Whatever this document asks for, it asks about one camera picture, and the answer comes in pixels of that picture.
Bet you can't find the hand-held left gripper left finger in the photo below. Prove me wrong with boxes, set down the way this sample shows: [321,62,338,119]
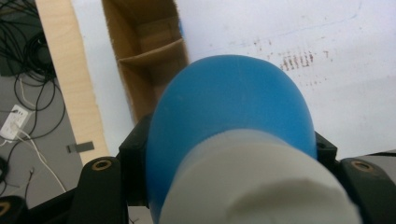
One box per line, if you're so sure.
[119,113,154,208]

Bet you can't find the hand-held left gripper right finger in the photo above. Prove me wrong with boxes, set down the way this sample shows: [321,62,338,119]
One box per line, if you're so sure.
[314,132,339,171]

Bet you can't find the blue bottle with white cap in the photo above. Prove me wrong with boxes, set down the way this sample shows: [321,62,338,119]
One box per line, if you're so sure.
[145,54,364,224]

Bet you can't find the blue cardboard box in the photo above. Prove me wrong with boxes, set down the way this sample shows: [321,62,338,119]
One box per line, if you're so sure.
[101,0,191,124]

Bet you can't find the grey tape strip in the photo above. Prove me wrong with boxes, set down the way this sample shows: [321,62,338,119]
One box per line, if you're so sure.
[66,141,95,154]

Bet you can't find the white table mat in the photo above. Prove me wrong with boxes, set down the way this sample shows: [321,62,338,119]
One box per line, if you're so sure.
[69,0,396,159]

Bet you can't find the white power strip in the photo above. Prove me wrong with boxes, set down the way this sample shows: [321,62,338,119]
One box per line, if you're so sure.
[0,104,33,142]

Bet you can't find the white floor cable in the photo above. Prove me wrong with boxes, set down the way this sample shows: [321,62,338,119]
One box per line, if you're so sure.
[11,122,68,194]

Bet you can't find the bundle of black floor cables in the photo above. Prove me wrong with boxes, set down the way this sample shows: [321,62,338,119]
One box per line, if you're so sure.
[0,0,67,200]

